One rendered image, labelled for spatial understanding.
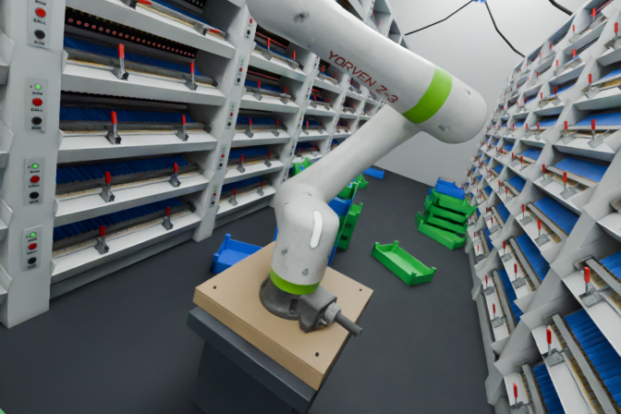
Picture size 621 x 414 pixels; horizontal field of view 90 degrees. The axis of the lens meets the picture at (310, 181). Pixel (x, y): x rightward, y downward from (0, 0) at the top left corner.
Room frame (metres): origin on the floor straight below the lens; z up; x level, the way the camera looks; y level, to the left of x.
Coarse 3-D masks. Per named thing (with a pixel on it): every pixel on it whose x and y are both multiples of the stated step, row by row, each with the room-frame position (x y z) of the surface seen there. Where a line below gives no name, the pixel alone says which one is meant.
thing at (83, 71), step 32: (64, 32) 0.86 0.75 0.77; (96, 32) 0.95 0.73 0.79; (128, 32) 1.03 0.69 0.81; (64, 64) 0.72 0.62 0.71; (96, 64) 0.84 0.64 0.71; (128, 64) 0.94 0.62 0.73; (160, 64) 1.11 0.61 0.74; (192, 64) 1.13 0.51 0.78; (128, 96) 0.90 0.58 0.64; (160, 96) 1.00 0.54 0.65; (192, 96) 1.12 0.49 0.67; (224, 96) 1.27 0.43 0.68
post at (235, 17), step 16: (208, 0) 1.35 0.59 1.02; (224, 0) 1.33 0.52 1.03; (224, 16) 1.32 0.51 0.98; (240, 16) 1.30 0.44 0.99; (240, 32) 1.30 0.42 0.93; (240, 48) 1.31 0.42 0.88; (208, 64) 1.33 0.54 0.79; (224, 64) 1.31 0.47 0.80; (240, 96) 1.38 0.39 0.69; (208, 112) 1.32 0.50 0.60; (224, 112) 1.29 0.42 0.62; (224, 128) 1.31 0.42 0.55; (208, 160) 1.30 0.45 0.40; (224, 176) 1.38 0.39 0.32; (192, 192) 1.32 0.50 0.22; (208, 192) 1.30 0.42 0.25; (208, 208) 1.32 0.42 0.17; (208, 224) 1.34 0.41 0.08
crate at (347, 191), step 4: (304, 160) 1.56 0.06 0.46; (308, 160) 1.56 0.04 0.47; (296, 164) 1.38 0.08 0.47; (300, 164) 1.50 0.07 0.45; (304, 164) 1.56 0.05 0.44; (308, 164) 1.57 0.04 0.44; (296, 168) 1.38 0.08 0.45; (304, 168) 1.56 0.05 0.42; (292, 172) 1.39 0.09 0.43; (296, 172) 1.38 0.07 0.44; (292, 176) 1.38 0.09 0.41; (360, 176) 1.51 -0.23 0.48; (356, 180) 1.51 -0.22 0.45; (352, 184) 1.33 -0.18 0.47; (356, 184) 1.33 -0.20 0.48; (348, 188) 1.33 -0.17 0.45; (352, 188) 1.33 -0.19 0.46; (356, 188) 1.38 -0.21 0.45; (340, 192) 1.34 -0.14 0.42; (344, 192) 1.34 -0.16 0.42; (348, 192) 1.33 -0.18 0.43; (352, 192) 1.33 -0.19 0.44; (340, 196) 1.34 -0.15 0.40; (344, 196) 1.34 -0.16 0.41; (348, 196) 1.33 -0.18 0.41; (352, 196) 1.33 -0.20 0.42
